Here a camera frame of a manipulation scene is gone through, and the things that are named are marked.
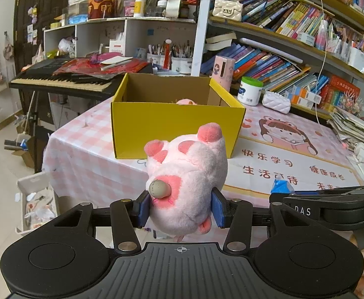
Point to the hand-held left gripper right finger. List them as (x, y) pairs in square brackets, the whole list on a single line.
[(217, 208)]

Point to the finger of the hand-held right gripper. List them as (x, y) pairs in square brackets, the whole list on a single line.
[(281, 188)]

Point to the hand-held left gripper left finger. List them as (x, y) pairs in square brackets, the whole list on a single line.
[(143, 208)]

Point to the pink plush pig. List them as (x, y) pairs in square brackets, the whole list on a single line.
[(188, 168)]

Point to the yellow cardboard box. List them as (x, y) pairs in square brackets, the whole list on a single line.
[(157, 127)]

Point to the round pink plush toy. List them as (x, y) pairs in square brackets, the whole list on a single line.
[(185, 102)]

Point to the stack of papers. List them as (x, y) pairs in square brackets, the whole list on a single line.
[(353, 127)]

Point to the white quilted pouch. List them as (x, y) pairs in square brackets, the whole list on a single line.
[(277, 101)]

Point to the white orange medicine boxes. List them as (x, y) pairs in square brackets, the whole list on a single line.
[(303, 96)]

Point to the white jar green lid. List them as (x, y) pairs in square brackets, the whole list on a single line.
[(249, 95)]

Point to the white plastic waste bin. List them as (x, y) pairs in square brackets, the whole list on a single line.
[(35, 205)]

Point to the red thick dictionaries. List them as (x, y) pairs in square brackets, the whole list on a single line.
[(340, 92)]

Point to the row of blue spine books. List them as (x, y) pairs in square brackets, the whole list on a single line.
[(263, 62)]

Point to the cardboard box with scraps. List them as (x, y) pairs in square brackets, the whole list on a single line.
[(26, 157)]

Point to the pink cartoon print dispenser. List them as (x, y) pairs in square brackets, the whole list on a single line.
[(222, 74)]

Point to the black keyboard stand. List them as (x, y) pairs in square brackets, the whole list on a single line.
[(32, 115)]

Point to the large white pen cup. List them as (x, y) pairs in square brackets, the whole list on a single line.
[(182, 65)]

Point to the small white pen cup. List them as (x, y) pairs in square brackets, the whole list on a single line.
[(155, 59)]

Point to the white notebook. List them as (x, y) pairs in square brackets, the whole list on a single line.
[(115, 60)]

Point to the white pen organizers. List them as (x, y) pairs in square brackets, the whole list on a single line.
[(356, 57)]

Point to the red printed cloth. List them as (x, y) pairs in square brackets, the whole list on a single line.
[(79, 67)]

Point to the pink purple bag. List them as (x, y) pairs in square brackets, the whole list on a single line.
[(96, 58)]

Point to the white box red label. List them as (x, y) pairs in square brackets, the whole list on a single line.
[(117, 45)]

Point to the black electronic keyboard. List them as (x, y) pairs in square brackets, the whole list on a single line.
[(38, 71)]

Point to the row of colourful leaning books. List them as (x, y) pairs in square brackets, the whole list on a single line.
[(287, 15)]

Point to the grey cubby shelf unit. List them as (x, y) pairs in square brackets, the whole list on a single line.
[(132, 34)]

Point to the white plastic bag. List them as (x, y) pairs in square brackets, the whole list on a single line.
[(66, 46)]

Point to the wooden bookshelf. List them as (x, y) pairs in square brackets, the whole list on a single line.
[(202, 21)]

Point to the white bottle yellow label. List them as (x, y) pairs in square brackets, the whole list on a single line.
[(140, 6)]

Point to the large white tape roll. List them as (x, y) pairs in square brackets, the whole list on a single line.
[(172, 4)]

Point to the pink hanging bag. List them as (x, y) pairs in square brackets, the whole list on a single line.
[(8, 49)]

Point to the fortune god figure box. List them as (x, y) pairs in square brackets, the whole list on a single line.
[(102, 3)]

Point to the dark wooden door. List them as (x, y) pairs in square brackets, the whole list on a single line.
[(45, 0)]

